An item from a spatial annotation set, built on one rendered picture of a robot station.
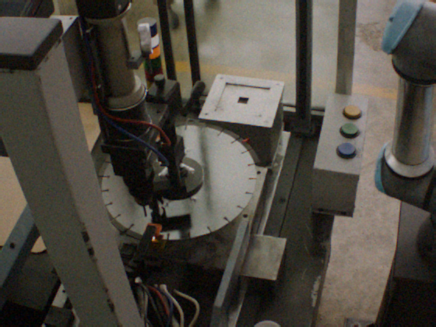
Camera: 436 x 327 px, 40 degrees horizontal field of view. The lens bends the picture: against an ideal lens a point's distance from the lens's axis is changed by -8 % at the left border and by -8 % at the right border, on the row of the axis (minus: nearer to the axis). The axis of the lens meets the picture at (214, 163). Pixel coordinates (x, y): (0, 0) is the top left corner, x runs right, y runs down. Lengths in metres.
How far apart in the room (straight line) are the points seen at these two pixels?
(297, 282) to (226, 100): 0.50
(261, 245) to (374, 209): 1.23
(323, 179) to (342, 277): 0.93
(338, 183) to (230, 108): 0.34
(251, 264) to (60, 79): 1.06
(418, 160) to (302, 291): 0.38
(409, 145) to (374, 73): 1.98
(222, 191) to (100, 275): 0.90
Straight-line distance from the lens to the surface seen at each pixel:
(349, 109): 1.58
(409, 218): 1.57
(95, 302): 0.48
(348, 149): 1.47
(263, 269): 1.35
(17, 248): 1.19
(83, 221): 0.40
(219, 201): 1.30
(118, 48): 0.93
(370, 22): 3.66
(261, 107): 1.59
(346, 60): 1.61
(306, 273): 1.44
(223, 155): 1.39
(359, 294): 2.31
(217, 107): 1.59
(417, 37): 1.07
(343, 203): 1.51
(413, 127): 1.24
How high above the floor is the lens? 1.92
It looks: 45 degrees down
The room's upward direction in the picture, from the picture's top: 5 degrees counter-clockwise
